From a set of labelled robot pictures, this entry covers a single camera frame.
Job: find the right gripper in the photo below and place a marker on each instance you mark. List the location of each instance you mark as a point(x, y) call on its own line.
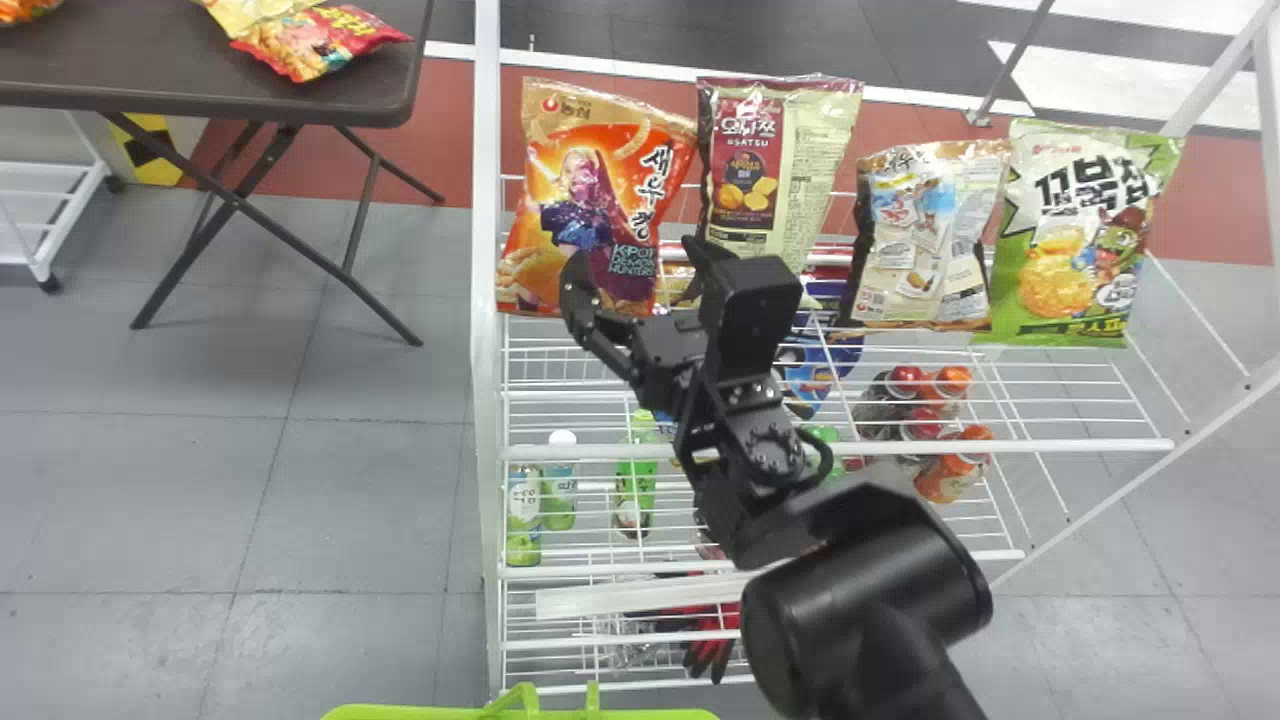
point(678, 355)

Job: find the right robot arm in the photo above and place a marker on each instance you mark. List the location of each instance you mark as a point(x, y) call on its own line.
point(860, 610)

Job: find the green basket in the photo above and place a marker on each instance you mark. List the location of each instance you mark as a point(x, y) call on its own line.
point(520, 712)

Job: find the orange snack packet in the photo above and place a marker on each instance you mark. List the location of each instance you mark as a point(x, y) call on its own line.
point(25, 8)
point(590, 170)

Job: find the blue snack packet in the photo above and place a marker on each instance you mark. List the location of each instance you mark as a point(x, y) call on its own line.
point(825, 355)

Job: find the beige maroon snack packet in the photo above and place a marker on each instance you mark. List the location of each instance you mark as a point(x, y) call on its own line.
point(790, 150)

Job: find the green bottle with white cap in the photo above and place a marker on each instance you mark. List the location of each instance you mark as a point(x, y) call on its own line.
point(560, 485)

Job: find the green can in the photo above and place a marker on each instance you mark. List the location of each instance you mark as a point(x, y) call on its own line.
point(522, 510)

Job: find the red bottle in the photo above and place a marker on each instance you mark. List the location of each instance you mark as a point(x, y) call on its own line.
point(900, 385)
point(918, 425)

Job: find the white snack packet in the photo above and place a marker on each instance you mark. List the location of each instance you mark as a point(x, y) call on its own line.
point(930, 240)

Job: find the orange bottle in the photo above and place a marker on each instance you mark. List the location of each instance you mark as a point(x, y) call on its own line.
point(950, 470)
point(950, 382)

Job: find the red black gloves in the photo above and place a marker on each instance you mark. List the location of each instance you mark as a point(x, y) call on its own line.
point(705, 635)

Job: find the red snack packet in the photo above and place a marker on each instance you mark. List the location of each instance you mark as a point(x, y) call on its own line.
point(315, 42)

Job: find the green snack packet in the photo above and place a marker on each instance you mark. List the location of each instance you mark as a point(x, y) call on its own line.
point(1075, 240)

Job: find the yellow snack packet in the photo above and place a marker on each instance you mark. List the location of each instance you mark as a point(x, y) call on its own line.
point(250, 14)

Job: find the dark folding side table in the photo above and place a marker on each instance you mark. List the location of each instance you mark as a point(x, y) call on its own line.
point(150, 60)

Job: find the white shelf trolley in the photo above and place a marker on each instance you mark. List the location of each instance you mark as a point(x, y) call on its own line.
point(40, 200)

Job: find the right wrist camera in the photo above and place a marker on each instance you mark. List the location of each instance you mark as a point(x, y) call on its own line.
point(758, 310)

